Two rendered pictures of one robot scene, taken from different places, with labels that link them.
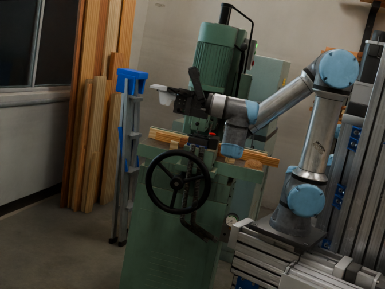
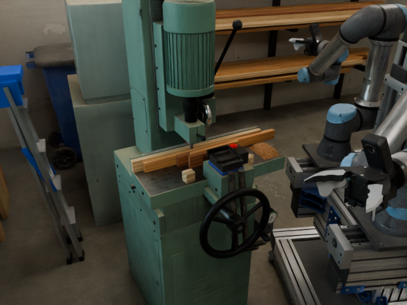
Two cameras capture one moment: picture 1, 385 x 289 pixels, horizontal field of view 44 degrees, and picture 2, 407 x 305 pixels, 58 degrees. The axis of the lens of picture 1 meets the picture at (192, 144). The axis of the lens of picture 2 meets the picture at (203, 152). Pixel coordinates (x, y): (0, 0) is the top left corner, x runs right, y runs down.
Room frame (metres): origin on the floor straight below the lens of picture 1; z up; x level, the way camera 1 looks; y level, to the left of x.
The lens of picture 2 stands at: (1.25, 0.72, 1.66)
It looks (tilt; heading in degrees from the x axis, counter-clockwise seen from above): 29 degrees down; 324
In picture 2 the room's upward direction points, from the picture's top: straight up
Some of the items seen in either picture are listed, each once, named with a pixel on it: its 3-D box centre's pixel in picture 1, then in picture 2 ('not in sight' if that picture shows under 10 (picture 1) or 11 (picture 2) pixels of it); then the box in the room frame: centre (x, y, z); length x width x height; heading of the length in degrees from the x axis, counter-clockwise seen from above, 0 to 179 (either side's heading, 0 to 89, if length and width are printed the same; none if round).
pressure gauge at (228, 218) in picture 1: (231, 221); (269, 216); (2.08, -0.24, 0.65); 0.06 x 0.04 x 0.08; 82
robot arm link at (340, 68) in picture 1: (319, 134); not in sight; (1.52, -0.40, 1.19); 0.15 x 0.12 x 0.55; 176
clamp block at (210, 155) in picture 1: (199, 155); (228, 175); (2.12, -0.04, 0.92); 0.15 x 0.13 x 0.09; 82
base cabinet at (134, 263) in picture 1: (179, 241); (182, 241); (2.44, -0.03, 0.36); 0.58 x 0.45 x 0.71; 172
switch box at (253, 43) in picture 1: (248, 54); not in sight; (2.62, -0.20, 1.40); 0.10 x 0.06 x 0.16; 172
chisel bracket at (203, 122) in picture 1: (200, 123); (189, 129); (2.34, -0.02, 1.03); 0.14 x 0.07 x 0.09; 172
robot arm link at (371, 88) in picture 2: not in sight; (375, 71); (2.05, -0.79, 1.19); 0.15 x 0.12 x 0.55; 74
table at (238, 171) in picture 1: (200, 160); (215, 174); (2.21, -0.05, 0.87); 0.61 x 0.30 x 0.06; 82
